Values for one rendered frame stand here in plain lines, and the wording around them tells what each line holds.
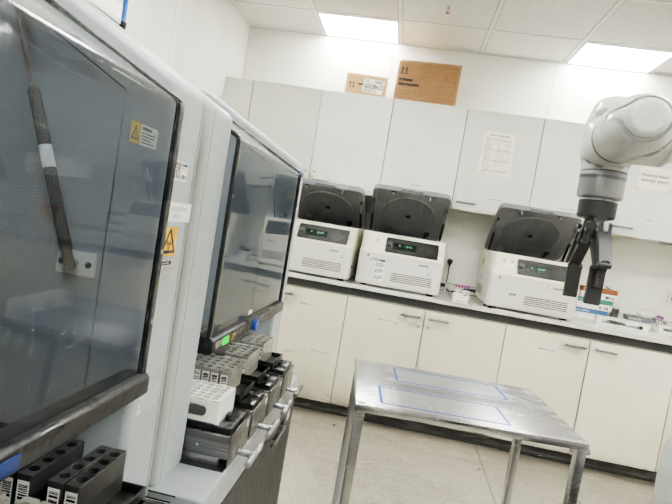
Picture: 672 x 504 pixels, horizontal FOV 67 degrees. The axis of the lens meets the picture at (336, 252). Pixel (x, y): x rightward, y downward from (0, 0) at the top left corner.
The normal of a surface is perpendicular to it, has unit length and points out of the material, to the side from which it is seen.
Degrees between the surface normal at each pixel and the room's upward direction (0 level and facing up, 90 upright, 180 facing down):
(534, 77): 90
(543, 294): 90
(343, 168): 90
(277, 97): 90
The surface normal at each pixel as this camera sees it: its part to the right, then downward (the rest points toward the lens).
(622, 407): -0.12, 0.04
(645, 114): -0.37, -0.04
